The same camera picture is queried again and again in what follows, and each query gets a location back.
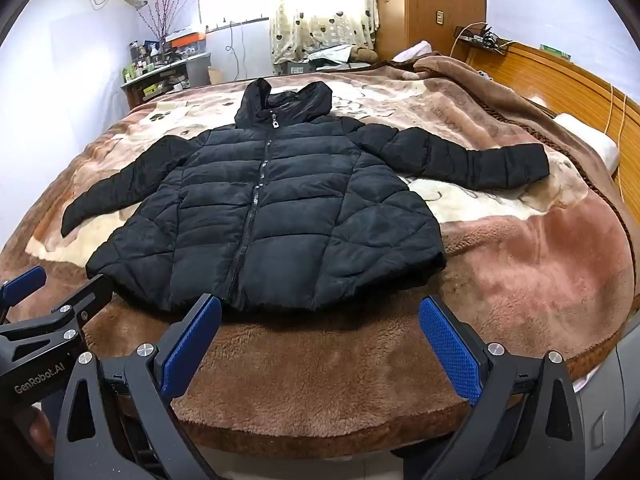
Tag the cream heart-print curtain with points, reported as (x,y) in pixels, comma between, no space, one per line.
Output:
(320,10)

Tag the black puffer jacket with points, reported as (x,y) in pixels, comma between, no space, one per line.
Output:
(280,210)

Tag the person's left hand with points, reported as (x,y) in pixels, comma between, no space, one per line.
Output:
(35,432)

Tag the power strip with plugs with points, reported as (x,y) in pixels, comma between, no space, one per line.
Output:
(482,40)

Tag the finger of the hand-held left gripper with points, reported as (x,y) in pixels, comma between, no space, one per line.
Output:
(22,281)
(87,294)

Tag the white plastic bag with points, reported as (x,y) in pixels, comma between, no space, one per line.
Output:
(327,55)

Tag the wooden headboard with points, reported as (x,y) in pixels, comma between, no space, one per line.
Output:
(575,75)

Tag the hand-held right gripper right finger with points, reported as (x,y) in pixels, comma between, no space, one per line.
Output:
(450,350)

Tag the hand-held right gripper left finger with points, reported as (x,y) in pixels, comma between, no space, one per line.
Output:
(192,345)

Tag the white pillow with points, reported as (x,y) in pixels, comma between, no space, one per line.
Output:
(590,140)

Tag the brown teddy bear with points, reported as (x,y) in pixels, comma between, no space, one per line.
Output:
(362,54)

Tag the brown printed blanket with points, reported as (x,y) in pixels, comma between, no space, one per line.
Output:
(500,260)

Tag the white folded cloth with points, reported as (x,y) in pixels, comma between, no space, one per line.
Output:
(415,50)

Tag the vase of bare branches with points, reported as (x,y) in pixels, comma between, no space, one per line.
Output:
(167,20)

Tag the green sticker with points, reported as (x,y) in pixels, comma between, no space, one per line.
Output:
(555,51)

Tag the orange and black box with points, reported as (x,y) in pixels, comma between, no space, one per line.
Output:
(185,37)

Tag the wooden wardrobe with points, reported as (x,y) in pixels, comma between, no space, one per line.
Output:
(425,5)

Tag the cluttered desk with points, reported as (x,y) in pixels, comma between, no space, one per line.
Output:
(150,85)

